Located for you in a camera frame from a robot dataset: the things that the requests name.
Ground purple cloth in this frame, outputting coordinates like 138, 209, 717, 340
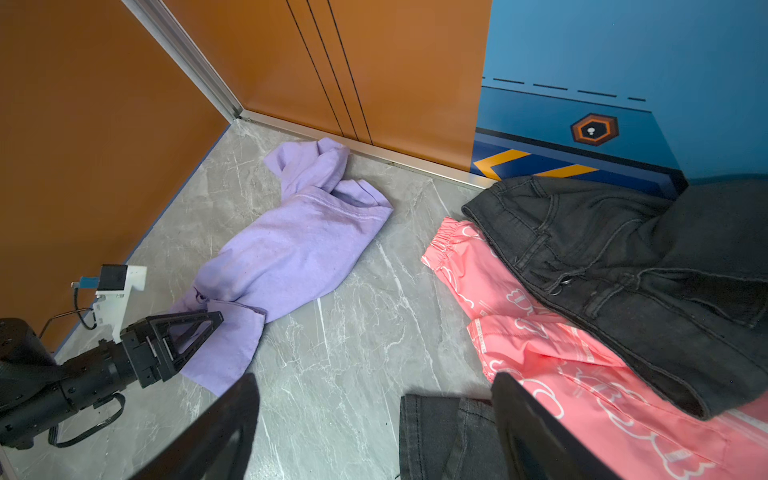
171, 138, 393, 396

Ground left aluminium corner post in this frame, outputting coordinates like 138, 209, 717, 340
122, 0, 243, 123

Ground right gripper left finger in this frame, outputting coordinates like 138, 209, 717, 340
133, 373, 260, 480

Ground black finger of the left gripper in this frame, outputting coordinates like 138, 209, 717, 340
147, 311, 224, 375

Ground pink patterned cloth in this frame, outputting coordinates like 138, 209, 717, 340
421, 218, 767, 479

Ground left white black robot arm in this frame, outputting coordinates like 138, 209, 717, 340
1, 311, 223, 450

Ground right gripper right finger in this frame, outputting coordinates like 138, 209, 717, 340
491, 373, 618, 480

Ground dark grey folded garment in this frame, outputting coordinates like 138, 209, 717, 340
399, 394, 508, 479

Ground black jeans upper garment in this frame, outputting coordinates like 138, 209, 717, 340
462, 176, 767, 420

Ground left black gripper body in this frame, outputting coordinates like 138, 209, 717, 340
121, 317, 179, 388

